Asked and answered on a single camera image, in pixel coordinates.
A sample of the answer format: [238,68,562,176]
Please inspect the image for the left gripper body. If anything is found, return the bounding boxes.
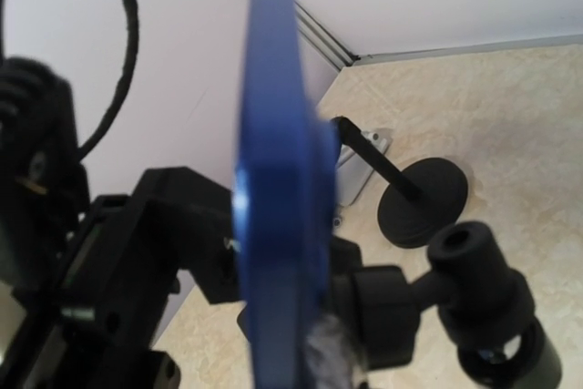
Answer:
[8,168,239,388]

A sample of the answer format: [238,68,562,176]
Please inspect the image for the white folding phone stand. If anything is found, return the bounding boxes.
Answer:
[333,128,393,229]

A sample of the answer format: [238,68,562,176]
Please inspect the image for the short black phone stand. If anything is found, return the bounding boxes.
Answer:
[332,116,469,249]

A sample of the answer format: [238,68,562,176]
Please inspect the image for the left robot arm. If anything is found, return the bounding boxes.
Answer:
[1,0,239,388]

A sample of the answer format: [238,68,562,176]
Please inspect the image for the blue phone on tall stand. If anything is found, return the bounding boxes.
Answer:
[232,0,338,388]

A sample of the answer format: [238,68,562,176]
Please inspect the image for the tall black phone stand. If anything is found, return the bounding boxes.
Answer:
[236,220,566,389]

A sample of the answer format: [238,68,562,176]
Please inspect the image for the left aluminium corner post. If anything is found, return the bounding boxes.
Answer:
[295,3,361,71]

